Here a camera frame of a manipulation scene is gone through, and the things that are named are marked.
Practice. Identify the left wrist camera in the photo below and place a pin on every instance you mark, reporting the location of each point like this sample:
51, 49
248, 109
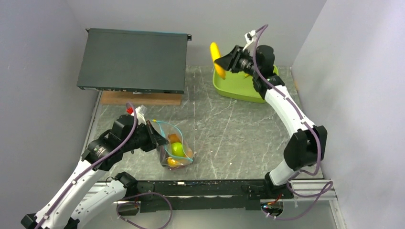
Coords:
139, 113

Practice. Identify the dark grey rack box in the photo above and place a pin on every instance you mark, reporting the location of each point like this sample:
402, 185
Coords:
134, 61

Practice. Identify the green lime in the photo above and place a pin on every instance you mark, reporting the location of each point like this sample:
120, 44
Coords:
177, 149

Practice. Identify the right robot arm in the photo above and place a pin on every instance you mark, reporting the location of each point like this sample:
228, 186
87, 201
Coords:
307, 143

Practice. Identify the aluminium frame rail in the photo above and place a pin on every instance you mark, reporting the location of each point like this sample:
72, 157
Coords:
311, 189

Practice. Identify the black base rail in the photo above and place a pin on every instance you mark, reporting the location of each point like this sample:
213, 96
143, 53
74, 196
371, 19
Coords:
248, 194

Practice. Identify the wooden block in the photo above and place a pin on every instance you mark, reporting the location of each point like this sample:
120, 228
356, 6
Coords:
121, 98

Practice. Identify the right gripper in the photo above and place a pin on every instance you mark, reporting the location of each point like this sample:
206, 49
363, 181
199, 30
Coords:
228, 62

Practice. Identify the clear zip top bag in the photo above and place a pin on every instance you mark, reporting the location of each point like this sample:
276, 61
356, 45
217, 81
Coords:
165, 128

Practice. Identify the green plastic bin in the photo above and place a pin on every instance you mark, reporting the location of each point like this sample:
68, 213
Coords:
235, 85

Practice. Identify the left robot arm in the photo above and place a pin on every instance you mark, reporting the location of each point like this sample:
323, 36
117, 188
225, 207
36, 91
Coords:
67, 209

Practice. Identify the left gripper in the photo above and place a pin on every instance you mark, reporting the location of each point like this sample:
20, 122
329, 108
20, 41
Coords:
158, 140

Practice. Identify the orange yellow mango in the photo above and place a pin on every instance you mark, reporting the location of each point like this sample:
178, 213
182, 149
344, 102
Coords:
174, 161

